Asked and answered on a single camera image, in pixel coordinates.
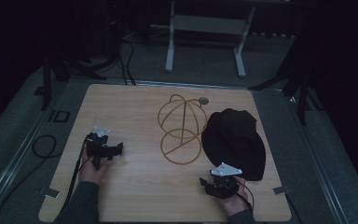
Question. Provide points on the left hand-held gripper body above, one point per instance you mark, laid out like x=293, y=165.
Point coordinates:
x=97, y=146

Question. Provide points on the small grey round disc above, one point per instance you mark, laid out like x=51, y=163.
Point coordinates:
x=203, y=100

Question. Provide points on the grey tape piece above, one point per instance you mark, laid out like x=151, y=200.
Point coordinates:
x=282, y=190
x=52, y=193

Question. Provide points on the person's right hand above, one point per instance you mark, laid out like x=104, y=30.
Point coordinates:
x=234, y=202

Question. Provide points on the black metal stand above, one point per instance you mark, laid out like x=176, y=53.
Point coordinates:
x=46, y=87
x=303, y=93

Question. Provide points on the black bucket hat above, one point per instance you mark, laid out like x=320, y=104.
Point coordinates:
x=234, y=143

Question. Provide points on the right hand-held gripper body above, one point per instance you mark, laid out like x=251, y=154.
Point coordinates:
x=225, y=183

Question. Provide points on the person's left hand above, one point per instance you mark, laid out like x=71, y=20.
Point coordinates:
x=90, y=171

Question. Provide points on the white metal table frame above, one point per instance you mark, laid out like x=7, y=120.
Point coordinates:
x=205, y=25

